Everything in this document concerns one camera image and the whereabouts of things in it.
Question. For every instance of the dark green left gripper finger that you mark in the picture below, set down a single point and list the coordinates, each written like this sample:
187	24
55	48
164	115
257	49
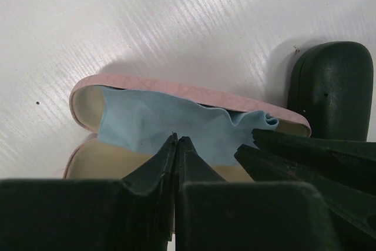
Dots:
350	163
338	217

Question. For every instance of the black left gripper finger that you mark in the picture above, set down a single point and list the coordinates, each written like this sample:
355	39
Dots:
131	213
213	214

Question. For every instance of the pink glasses case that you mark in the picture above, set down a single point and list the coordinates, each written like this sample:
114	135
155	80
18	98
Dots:
97	160

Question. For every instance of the black glasses case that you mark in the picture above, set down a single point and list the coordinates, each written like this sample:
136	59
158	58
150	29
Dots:
331	85

